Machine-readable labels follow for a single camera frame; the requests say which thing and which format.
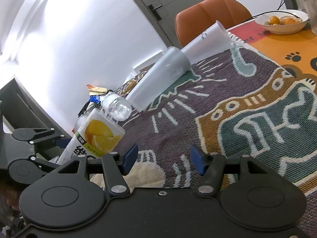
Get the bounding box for lemon vitamin water bottle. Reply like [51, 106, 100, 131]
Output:
[58, 92, 132, 165]

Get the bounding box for frosted cup near bottle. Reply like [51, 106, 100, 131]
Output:
[126, 47, 191, 112]

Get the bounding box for frosted cup near chair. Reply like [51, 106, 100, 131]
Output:
[182, 20, 234, 64]

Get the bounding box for dark woven patterned blanket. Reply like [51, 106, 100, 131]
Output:
[90, 45, 317, 199]

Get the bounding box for white foam packaging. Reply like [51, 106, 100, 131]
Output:
[133, 50, 163, 74]

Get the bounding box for orange cat table mat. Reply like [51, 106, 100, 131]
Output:
[229, 21, 316, 92]

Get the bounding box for orange upholstered chair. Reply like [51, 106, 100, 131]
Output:
[175, 0, 251, 47]

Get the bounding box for white fruit bowl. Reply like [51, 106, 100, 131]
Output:
[255, 10, 308, 35]

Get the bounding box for black power adapter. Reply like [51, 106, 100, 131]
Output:
[283, 0, 298, 10]

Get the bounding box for ribbed clear glass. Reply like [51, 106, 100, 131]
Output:
[302, 0, 317, 35]

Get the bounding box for black door handle lock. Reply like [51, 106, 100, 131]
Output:
[148, 1, 163, 22]

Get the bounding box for black power cable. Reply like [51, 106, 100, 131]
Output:
[247, 0, 302, 22]

